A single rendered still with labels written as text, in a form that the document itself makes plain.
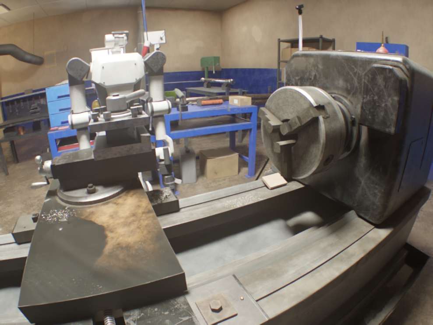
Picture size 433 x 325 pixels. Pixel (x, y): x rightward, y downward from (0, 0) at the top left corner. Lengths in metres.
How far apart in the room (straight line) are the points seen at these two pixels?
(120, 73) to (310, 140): 0.94
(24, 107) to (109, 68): 3.70
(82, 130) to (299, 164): 1.05
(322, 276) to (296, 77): 0.66
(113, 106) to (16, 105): 4.22
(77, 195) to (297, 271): 0.60
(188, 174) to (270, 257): 2.25
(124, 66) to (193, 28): 7.03
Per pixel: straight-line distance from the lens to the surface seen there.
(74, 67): 1.28
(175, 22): 8.03
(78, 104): 1.30
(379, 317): 1.14
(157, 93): 1.36
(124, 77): 1.24
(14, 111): 4.90
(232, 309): 0.44
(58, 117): 2.43
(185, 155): 2.66
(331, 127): 0.59
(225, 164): 2.87
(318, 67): 0.84
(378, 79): 0.66
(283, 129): 0.60
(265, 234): 0.84
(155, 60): 1.33
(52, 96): 2.42
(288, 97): 0.64
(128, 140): 0.71
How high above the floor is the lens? 1.25
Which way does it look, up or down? 22 degrees down
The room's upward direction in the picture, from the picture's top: 1 degrees counter-clockwise
